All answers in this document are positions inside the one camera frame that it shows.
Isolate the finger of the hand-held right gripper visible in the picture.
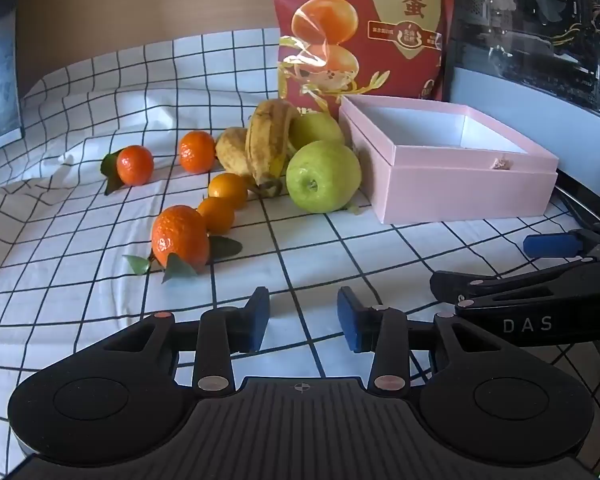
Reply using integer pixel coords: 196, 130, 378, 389
430, 259, 600, 307
523, 224, 600, 261

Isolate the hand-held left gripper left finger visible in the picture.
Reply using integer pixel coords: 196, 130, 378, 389
100, 286, 271, 392

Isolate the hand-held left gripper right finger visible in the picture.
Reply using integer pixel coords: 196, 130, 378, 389
336, 286, 501, 392

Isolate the pink box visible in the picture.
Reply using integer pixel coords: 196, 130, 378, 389
338, 94, 560, 225

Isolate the small tangerine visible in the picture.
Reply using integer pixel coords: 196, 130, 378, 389
208, 172, 249, 210
197, 196, 236, 235

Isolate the large leafy tangerine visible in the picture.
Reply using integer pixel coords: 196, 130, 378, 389
122, 205, 244, 284

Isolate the large green pear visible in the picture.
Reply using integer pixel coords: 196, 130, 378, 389
286, 140, 362, 214

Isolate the small brown banana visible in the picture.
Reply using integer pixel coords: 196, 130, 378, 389
215, 126, 254, 179

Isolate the large yellow-brown banana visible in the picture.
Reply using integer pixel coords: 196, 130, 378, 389
245, 99, 301, 198

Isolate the leafless tangerine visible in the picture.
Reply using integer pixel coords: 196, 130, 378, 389
179, 130, 217, 175

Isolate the green apple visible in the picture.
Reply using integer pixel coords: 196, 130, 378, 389
289, 111, 346, 149

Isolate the tangerine with one leaf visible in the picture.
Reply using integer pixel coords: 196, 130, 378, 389
100, 145, 155, 196

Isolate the white checked tablecloth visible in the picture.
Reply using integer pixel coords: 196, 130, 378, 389
0, 27, 600, 480

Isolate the glass-sided computer case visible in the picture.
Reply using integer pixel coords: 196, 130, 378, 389
440, 0, 600, 211

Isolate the red snack bag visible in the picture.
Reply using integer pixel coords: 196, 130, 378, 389
271, 0, 456, 122

